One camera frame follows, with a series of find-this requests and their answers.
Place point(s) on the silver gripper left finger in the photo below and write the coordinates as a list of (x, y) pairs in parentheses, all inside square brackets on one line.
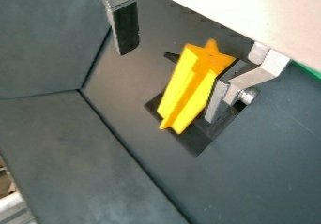
[(122, 14)]

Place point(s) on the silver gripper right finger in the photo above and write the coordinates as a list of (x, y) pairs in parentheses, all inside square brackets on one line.
[(237, 81)]

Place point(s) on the yellow star prism object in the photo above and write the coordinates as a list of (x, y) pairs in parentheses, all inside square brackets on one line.
[(187, 92)]

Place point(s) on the green shape insertion block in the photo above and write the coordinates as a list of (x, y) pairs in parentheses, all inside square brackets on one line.
[(309, 70)]

